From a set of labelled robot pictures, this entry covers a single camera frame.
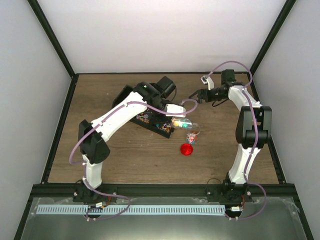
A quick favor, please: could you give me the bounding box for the silver metal scoop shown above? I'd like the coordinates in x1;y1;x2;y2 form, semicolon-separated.
171;116;193;130

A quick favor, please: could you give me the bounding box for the black candy tray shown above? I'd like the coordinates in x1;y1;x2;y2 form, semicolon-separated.
112;85;174;139

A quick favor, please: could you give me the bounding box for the clear plastic jar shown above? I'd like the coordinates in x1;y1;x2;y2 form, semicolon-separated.
185;122;201;145

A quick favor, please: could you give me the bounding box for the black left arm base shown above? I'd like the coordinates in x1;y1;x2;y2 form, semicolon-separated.
73;179;117;204

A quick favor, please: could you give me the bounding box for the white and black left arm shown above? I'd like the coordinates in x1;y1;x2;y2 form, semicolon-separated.
78;76;186;202

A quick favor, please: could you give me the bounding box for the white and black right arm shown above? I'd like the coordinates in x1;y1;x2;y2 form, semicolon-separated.
189;69;272;202

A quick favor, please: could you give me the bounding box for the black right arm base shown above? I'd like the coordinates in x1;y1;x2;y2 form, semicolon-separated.
204;173;252;202

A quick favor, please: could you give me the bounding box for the red jar lid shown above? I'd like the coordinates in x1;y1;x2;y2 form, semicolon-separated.
180;143;194;156

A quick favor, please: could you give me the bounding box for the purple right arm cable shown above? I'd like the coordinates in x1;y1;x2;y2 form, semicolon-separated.
206;60;267;222

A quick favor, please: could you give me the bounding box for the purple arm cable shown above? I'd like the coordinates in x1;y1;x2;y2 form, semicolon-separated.
206;60;267;222
69;98;199;222

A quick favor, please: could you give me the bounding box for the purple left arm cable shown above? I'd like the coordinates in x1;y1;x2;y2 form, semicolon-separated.
69;98;199;222

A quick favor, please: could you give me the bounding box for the light blue slotted cable duct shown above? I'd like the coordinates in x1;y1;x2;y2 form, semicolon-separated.
36;204;226;216

